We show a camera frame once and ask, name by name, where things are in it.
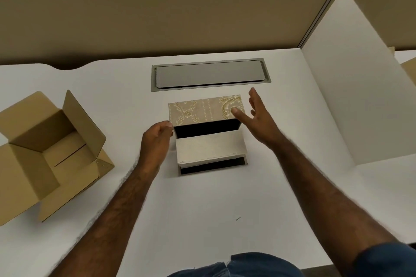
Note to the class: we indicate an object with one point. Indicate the white desk divider panel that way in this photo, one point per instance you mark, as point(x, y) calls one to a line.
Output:
point(351, 85)

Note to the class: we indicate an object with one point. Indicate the person's left fingers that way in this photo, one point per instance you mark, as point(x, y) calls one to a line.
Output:
point(166, 128)

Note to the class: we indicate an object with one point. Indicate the person's blue jeans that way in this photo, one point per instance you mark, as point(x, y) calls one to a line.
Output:
point(237, 267)

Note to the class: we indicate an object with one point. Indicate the open brown cardboard box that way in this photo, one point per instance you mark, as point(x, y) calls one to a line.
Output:
point(48, 156)

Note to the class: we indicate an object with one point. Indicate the beige ornate hinged gift box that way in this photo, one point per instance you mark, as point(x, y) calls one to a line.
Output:
point(208, 150)

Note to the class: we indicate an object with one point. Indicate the person's left hand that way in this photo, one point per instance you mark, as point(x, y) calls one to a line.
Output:
point(153, 145)

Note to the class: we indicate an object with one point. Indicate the person's right forearm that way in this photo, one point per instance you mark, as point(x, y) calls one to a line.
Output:
point(328, 199)

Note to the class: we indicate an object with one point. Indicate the person's right thumb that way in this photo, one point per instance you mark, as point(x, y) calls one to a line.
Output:
point(239, 113)

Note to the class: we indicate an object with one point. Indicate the person's dark blue sleeve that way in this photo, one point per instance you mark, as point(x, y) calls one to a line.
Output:
point(388, 262)

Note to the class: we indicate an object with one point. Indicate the person's left forearm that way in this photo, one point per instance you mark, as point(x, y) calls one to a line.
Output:
point(110, 221)

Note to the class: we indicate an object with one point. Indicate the person's right hand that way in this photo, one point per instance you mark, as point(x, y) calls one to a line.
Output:
point(263, 126)

